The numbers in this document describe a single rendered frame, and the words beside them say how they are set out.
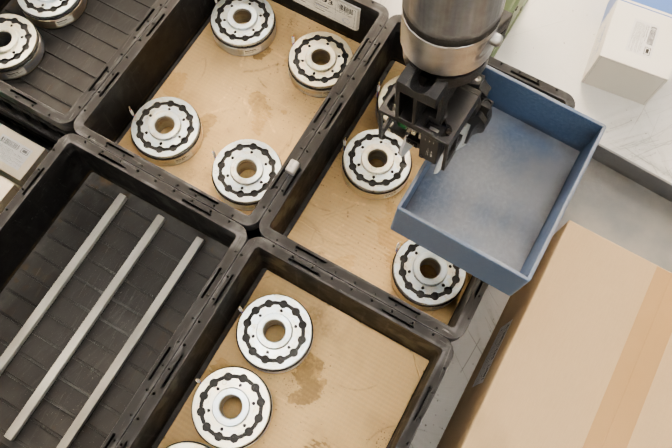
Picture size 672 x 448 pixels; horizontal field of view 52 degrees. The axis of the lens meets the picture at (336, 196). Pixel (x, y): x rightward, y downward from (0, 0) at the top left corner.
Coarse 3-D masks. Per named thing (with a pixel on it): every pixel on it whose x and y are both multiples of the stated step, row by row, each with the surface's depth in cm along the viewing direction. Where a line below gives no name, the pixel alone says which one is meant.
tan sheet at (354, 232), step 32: (416, 160) 105; (320, 192) 103; (352, 192) 103; (320, 224) 101; (352, 224) 101; (384, 224) 101; (352, 256) 99; (384, 256) 99; (384, 288) 98; (448, 320) 96
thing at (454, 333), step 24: (360, 72) 99; (504, 72) 99; (552, 96) 98; (336, 120) 96; (312, 144) 94; (288, 192) 92; (264, 216) 90; (288, 240) 89; (336, 264) 88; (360, 288) 87; (480, 288) 88; (408, 312) 86; (456, 336) 85
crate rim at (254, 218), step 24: (168, 0) 102; (360, 0) 103; (384, 24) 102; (144, 48) 100; (360, 48) 100; (120, 72) 98; (96, 96) 96; (336, 96) 97; (312, 120) 96; (96, 144) 94; (144, 168) 93; (192, 192) 91; (240, 216) 90
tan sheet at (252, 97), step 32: (288, 32) 112; (192, 64) 110; (224, 64) 110; (256, 64) 110; (320, 64) 110; (160, 96) 108; (192, 96) 108; (224, 96) 108; (256, 96) 108; (288, 96) 108; (224, 128) 106; (256, 128) 106; (288, 128) 106; (192, 160) 104
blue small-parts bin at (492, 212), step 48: (528, 96) 76; (480, 144) 80; (528, 144) 80; (576, 144) 79; (432, 192) 77; (480, 192) 78; (528, 192) 78; (432, 240) 72; (480, 240) 76; (528, 240) 76
